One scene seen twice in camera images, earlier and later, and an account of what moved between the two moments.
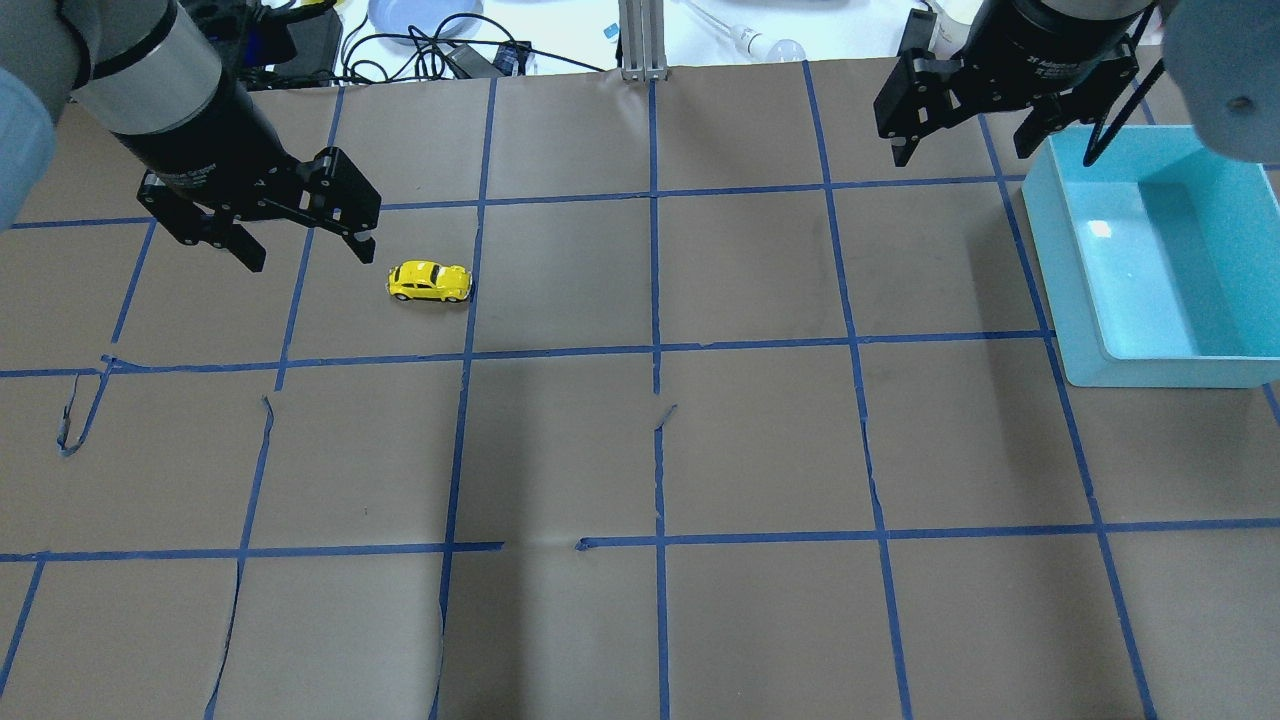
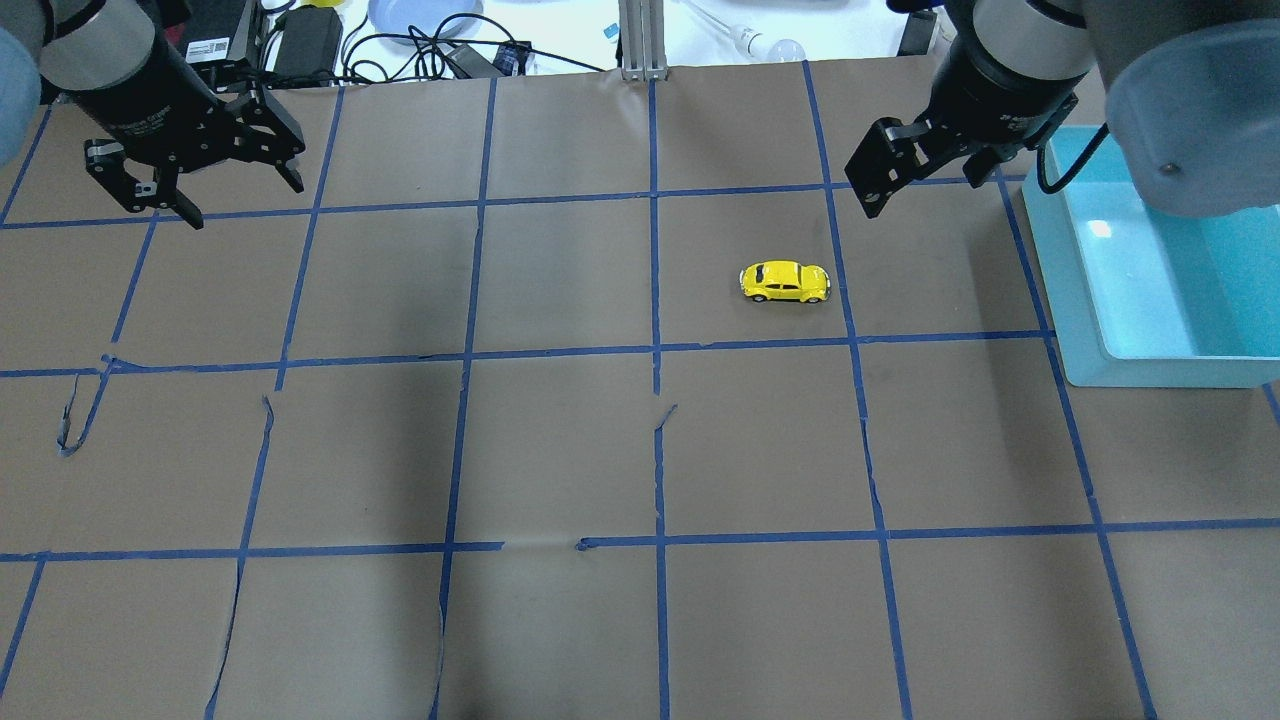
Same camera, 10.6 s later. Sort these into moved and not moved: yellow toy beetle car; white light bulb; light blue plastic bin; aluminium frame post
Moved: yellow toy beetle car
Not moved: light blue plastic bin; white light bulb; aluminium frame post
